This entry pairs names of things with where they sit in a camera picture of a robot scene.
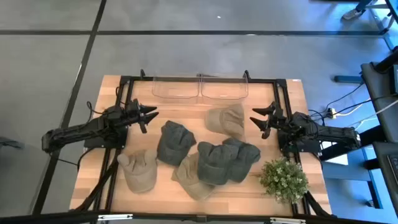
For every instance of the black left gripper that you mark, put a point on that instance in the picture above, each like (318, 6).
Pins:
(133, 113)

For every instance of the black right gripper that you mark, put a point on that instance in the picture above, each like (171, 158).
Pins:
(278, 121)

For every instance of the tan cap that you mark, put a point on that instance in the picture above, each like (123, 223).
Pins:
(189, 185)
(138, 171)
(228, 121)

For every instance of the dark green cap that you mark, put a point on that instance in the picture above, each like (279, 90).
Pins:
(174, 143)
(248, 158)
(214, 161)

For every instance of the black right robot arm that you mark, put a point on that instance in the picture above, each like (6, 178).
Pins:
(339, 133)

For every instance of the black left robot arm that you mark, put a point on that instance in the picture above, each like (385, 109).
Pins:
(71, 132)

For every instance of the clear plastic bin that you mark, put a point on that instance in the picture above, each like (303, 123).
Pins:
(174, 90)
(224, 90)

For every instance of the green artificial plant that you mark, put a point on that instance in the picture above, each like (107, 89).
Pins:
(284, 180)

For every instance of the white power strip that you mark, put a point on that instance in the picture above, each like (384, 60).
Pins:
(333, 113)

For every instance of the blue floor bar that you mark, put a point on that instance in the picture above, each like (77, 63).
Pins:
(348, 79)

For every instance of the person's shoe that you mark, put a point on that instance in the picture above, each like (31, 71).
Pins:
(353, 14)

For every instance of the black keyboard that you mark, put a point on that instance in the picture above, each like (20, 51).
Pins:
(394, 168)

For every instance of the grey chair base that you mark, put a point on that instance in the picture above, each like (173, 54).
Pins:
(9, 143)

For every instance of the person's leg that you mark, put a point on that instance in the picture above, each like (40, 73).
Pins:
(362, 4)

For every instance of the black aluminium table frame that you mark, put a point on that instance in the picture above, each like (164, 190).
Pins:
(267, 81)

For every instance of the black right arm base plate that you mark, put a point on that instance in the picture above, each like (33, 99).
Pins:
(311, 146)

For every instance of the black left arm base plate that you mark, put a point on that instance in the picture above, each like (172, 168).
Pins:
(93, 143)

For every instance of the silver metal bracket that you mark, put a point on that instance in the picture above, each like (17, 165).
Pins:
(115, 217)
(287, 221)

